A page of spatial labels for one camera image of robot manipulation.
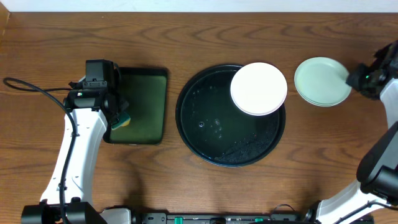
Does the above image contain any green yellow sponge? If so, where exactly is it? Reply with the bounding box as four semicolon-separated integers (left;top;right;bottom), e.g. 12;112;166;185
111;112;131;130

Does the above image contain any mint green plate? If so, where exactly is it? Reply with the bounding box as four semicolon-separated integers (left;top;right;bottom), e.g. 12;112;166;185
294;57;352;103
297;90;351;107

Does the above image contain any white pink plate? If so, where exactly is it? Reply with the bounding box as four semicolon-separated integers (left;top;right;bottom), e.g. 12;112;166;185
230;62;288;116

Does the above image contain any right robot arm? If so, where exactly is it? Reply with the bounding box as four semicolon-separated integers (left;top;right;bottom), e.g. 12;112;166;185
302;42;397;224

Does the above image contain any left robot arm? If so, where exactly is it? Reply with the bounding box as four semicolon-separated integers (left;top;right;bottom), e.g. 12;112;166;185
21;81;134;223

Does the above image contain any black rectangular tray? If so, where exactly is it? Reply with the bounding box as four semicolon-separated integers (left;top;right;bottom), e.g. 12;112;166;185
103;67;168;144

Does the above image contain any black round tray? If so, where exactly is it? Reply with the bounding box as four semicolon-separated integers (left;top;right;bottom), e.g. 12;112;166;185
175;64;286;167

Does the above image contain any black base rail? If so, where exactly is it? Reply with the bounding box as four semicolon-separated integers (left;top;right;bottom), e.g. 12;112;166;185
102;203;375;224

